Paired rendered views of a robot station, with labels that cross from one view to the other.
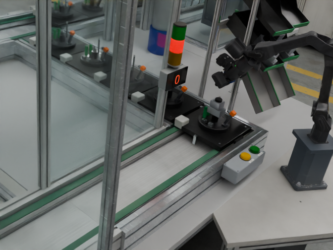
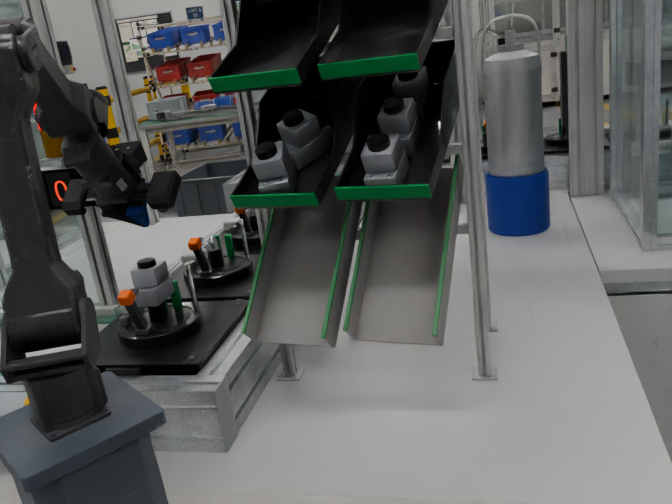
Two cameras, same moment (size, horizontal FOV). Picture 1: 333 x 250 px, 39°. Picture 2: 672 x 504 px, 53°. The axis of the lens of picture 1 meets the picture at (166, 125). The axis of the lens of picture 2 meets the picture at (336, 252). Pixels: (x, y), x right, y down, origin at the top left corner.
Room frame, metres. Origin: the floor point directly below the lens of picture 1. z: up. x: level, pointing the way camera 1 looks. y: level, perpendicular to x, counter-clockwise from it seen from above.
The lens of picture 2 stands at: (1.64, -1.28, 1.41)
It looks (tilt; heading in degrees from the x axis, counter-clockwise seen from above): 18 degrees down; 70
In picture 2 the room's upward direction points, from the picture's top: 8 degrees counter-clockwise
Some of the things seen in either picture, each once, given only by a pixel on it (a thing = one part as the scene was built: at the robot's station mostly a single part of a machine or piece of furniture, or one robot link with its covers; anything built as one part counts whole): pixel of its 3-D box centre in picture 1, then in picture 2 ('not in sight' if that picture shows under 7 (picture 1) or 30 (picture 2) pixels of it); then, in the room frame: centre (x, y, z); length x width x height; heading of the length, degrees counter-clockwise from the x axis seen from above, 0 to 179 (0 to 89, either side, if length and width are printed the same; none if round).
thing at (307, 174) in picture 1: (309, 159); (94, 496); (1.57, -0.59, 0.96); 0.15 x 0.15 x 0.20; 19
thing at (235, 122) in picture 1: (213, 126); (163, 334); (1.71, -0.20, 0.96); 0.24 x 0.24 x 0.02; 55
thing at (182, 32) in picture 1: (179, 31); not in sight; (1.62, 0.01, 1.38); 0.05 x 0.05 x 0.05
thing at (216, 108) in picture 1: (215, 104); (153, 277); (1.71, -0.19, 1.06); 0.08 x 0.04 x 0.07; 55
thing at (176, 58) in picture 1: (175, 56); (57, 141); (1.62, 0.01, 1.28); 0.05 x 0.05 x 0.05
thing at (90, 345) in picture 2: (323, 119); (46, 340); (1.57, -0.59, 1.15); 0.09 x 0.07 x 0.06; 166
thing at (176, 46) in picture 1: (177, 44); not in sight; (1.62, 0.01, 1.33); 0.05 x 0.05 x 0.05
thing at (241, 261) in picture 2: (168, 92); (215, 254); (1.85, 0.01, 1.01); 0.24 x 0.24 x 0.13; 55
